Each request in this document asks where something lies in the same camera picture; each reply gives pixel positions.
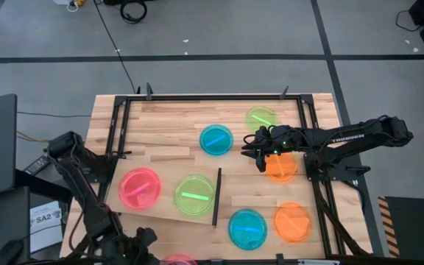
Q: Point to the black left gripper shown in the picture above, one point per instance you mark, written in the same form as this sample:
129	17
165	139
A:
144	243

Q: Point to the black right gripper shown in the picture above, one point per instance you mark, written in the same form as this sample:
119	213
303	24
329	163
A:
274	138

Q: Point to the orange transparent plastic plate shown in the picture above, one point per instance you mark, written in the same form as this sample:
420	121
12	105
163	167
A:
283	173
292	232

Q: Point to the blue transparent plastic plate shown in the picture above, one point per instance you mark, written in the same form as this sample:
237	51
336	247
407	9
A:
247	239
212	147

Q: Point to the pink transparent plastic plate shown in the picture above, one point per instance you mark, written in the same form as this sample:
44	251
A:
178	260
131	184

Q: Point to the green transparent plastic plate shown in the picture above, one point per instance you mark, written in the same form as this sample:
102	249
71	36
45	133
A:
256	112
186	184

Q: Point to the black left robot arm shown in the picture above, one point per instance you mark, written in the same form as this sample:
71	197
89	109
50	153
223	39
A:
87	191

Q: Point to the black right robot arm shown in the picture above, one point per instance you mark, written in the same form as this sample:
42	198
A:
344	136

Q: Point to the light wooden shelf board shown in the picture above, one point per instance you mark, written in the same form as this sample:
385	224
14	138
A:
164	173

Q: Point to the white paper label SA2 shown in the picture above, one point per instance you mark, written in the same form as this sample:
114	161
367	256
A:
44	224

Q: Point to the black power adapter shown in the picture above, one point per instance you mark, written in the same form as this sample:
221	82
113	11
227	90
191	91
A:
37	165

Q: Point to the black computer mouse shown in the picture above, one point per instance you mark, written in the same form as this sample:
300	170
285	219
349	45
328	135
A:
9	252

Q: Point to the black yellow hazard mat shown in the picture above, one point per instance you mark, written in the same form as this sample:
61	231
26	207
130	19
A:
414	228

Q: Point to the white and yellow plug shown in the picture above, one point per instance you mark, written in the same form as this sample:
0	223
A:
78	3

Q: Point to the black aluminium table frame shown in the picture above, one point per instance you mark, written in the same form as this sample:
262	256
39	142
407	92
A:
212	98

